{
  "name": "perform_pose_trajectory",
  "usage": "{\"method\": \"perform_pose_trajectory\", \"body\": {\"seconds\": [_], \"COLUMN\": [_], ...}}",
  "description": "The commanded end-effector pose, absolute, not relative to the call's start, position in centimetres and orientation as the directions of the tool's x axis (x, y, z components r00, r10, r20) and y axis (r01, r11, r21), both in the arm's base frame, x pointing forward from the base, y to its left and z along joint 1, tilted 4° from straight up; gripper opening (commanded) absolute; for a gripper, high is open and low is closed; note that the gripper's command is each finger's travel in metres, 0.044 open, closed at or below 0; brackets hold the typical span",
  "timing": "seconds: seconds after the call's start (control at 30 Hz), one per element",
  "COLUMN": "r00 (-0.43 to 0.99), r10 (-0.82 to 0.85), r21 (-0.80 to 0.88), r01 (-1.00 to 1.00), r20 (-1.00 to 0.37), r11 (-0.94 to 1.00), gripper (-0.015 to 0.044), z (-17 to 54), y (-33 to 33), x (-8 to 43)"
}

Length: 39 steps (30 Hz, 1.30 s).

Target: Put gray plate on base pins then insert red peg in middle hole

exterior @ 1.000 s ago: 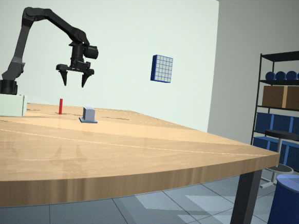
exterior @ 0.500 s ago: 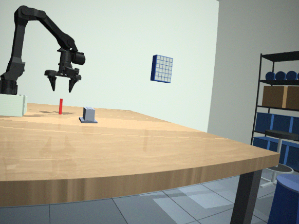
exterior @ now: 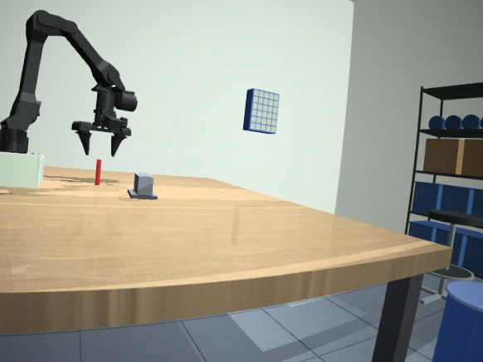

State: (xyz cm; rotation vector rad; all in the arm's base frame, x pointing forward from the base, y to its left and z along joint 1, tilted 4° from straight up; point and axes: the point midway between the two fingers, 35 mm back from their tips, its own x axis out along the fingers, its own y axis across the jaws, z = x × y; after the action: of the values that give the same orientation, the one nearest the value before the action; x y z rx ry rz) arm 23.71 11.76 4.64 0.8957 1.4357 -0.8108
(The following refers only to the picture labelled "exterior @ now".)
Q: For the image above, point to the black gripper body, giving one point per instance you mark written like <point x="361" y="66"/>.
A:
<point x="83" y="126"/>

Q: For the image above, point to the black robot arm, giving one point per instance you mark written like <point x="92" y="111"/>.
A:
<point x="26" y="109"/>

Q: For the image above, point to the red peg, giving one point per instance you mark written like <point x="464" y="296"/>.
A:
<point x="97" y="173"/>

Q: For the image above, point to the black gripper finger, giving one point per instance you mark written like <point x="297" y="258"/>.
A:
<point x="85" y="140"/>
<point x="115" y="143"/>

